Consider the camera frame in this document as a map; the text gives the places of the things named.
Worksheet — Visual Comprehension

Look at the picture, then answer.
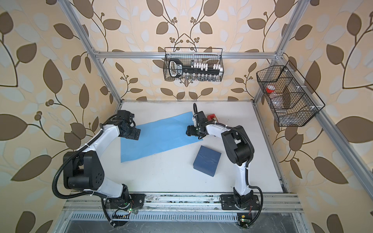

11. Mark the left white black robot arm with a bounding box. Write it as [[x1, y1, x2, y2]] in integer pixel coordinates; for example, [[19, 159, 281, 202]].
[[51, 110, 141, 209]]

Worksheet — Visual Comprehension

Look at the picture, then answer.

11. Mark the dark blue gift box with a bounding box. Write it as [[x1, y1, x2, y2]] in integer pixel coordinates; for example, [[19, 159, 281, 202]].
[[193, 146, 221, 177]]

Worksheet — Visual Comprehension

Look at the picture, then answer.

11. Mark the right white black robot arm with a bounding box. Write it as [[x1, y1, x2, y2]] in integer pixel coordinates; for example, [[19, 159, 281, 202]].
[[186, 103, 262, 210]]

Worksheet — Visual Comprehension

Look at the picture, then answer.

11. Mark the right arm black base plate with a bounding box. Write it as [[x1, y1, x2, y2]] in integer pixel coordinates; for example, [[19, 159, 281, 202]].
[[219, 194, 260, 211]]

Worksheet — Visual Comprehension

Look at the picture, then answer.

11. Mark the red capped clear container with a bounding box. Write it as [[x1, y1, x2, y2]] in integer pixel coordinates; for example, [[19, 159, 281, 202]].
[[266, 85, 276, 94]]

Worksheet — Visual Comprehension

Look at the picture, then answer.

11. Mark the light blue wrapping paper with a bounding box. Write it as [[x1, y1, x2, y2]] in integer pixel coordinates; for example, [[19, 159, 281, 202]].
[[120, 112, 199, 163]]

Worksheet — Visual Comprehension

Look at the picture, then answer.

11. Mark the aluminium front rail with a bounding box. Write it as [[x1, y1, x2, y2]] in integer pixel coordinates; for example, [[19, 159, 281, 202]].
[[62, 191, 305, 213]]

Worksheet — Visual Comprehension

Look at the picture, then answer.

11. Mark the black wire basket right wall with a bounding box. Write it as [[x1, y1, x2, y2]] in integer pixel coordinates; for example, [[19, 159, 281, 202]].
[[256, 61, 325, 127]]

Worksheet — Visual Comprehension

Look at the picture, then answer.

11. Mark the black wire basket wall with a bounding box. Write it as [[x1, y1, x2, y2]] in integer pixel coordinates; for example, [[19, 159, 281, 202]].
[[256, 61, 325, 127], [163, 47, 224, 82]]

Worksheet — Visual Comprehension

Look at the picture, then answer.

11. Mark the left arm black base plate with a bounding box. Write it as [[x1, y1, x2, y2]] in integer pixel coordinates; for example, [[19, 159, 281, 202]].
[[105, 193, 146, 210]]

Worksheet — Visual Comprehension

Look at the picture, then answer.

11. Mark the black wire basket back wall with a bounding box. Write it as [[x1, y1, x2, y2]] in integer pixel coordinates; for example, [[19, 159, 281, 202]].
[[163, 47, 224, 82]]

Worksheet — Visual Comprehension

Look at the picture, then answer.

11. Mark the black socket wrench set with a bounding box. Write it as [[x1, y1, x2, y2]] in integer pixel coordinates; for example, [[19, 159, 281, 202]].
[[165, 58, 224, 80]]

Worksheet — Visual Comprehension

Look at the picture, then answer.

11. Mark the red tape dispenser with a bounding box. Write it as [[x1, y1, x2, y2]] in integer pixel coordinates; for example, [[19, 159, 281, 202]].
[[207, 114, 218, 122]]

